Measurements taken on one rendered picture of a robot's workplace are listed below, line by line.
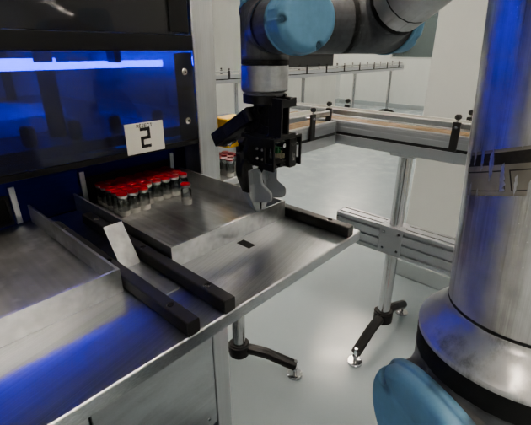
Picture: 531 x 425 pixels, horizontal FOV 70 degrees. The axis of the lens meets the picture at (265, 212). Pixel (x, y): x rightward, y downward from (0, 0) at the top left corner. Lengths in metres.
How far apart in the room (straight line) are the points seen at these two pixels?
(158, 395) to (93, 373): 0.69
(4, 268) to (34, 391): 0.28
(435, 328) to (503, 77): 0.14
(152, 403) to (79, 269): 0.58
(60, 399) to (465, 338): 0.35
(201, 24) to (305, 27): 0.43
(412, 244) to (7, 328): 1.32
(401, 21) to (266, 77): 0.20
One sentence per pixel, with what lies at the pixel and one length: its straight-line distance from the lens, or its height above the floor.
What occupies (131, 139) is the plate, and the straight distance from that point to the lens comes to 0.80.
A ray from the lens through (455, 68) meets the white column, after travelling 2.00.
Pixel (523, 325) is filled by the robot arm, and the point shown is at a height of 1.06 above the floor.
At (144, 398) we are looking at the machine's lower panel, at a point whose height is 0.38.
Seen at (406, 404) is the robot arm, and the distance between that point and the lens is 0.26.
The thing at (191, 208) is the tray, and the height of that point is 0.88.
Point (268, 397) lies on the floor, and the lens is 1.57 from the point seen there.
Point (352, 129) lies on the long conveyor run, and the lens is 1.52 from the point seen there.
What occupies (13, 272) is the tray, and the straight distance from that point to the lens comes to 0.67.
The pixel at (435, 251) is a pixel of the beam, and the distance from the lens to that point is 1.52.
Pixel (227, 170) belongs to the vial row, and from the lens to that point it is 0.99.
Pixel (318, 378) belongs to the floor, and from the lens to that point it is 1.64.
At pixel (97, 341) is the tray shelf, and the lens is 0.49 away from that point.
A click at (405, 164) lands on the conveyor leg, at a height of 0.80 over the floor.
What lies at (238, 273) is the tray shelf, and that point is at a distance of 0.57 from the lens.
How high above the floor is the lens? 1.18
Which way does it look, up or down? 23 degrees down
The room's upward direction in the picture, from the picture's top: straight up
